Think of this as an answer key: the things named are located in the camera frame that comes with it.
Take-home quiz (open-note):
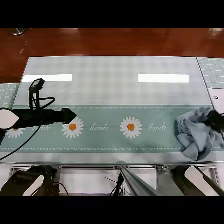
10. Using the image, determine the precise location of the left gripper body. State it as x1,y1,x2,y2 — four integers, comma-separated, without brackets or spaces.
39,108,68,125

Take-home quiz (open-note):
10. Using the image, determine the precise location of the grey-blue shirt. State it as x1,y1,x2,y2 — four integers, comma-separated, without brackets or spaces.
174,106,224,162

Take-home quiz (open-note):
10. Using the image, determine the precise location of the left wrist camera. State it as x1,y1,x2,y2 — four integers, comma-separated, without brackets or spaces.
27,77,47,111

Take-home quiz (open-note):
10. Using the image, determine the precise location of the silver frame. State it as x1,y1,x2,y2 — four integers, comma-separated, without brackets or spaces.
0,161,224,197

